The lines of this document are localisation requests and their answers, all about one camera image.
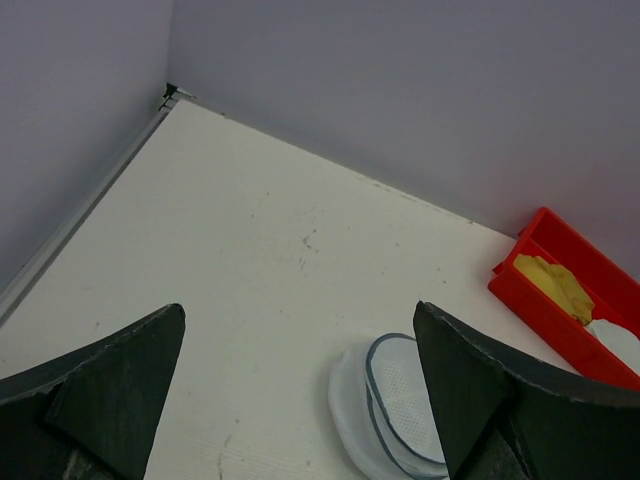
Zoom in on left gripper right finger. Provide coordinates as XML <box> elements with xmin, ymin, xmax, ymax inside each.
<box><xmin>413</xmin><ymin>302</ymin><xmax>639</xmax><ymax>479</ymax></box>

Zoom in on red plastic bin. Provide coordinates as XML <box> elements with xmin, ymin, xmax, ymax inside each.
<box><xmin>488</xmin><ymin>208</ymin><xmax>639</xmax><ymax>390</ymax></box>

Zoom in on pale green bra pad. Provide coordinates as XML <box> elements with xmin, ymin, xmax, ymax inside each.
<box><xmin>585</xmin><ymin>319</ymin><xmax>640</xmax><ymax>374</ymax></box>

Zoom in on left side table rail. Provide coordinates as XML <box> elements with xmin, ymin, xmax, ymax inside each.
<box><xmin>1</xmin><ymin>83</ymin><xmax>197</xmax><ymax>325</ymax></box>

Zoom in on beige bra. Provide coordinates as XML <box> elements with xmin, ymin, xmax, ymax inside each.
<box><xmin>513</xmin><ymin>254</ymin><xmax>595</xmax><ymax>326</ymax></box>

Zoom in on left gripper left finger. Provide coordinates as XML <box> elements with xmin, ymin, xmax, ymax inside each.
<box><xmin>1</xmin><ymin>303</ymin><xmax>186</xmax><ymax>479</ymax></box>

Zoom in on white mesh laundry bag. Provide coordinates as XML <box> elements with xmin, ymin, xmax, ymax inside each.
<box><xmin>328</xmin><ymin>333</ymin><xmax>449</xmax><ymax>479</ymax></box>

